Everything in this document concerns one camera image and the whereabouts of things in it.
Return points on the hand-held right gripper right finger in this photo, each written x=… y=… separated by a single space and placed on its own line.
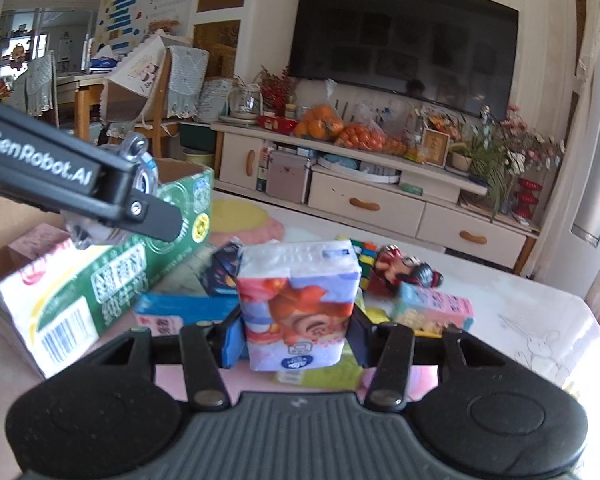
x=361 y=345

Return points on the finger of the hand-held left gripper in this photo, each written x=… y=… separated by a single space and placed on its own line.
x=157 y=220

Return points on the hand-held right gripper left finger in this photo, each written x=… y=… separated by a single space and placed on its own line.
x=232 y=345

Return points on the yellow plastic toy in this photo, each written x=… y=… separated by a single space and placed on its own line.
x=377 y=315

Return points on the blue carton box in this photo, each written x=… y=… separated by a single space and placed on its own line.
x=180 y=310

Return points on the cartoon print tissue pack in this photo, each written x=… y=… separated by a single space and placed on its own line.
x=295 y=300

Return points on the green white cardboard box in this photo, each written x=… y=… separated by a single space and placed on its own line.
x=105 y=280

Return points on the dark chair with lace cover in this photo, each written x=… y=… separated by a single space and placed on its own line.
x=40 y=85

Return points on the light green trash can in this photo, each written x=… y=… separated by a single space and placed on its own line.
x=197 y=157

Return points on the dark blue packet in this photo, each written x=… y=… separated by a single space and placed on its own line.
x=222 y=270

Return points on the pastel cartoon box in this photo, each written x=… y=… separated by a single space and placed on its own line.
x=430 y=307

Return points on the wooden dining table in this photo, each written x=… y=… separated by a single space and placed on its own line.
x=82 y=95

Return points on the mauve rounded block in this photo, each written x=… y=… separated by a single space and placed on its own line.
x=40 y=242

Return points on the red figure toy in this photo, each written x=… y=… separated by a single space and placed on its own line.
x=405 y=270

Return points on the yellow pink round cushion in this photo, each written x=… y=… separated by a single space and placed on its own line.
x=245 y=220

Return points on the colourful puzzle cube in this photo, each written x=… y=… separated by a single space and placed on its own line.
x=365 y=257

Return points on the dark green bin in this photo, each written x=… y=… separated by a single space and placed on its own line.
x=197 y=135

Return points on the wooden chair with lace cover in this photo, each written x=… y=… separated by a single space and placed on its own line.
x=145 y=80

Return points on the grey storage box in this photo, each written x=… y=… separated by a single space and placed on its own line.
x=289 y=177

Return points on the cream television cabinet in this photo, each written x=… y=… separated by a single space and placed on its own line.
x=370 y=205

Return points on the glass kettle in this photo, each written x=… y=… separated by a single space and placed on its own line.
x=242 y=100

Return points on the printed rabbit table mat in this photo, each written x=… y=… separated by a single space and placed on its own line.
x=505 y=300

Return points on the red flat box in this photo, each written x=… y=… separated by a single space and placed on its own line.
x=277 y=123

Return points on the small green box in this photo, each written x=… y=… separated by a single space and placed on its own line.
x=411 y=189

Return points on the red berry bouquet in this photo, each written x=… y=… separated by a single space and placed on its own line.
x=275 y=90

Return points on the bag of large oranges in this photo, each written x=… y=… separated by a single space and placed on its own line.
x=320 y=121

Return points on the bag of small tangerines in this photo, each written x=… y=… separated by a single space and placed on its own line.
x=365 y=139

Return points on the red vase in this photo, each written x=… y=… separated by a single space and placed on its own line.
x=527 y=200

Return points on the green potted plant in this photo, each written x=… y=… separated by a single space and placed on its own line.
x=485 y=160

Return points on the pink flower bouquet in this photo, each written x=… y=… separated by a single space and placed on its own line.
x=530 y=140

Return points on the black flat television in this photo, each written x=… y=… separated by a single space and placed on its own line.
x=405 y=35

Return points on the wall poster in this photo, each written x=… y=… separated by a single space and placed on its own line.
x=150 y=0

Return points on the gold photo frame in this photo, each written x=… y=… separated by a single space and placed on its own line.
x=436 y=146

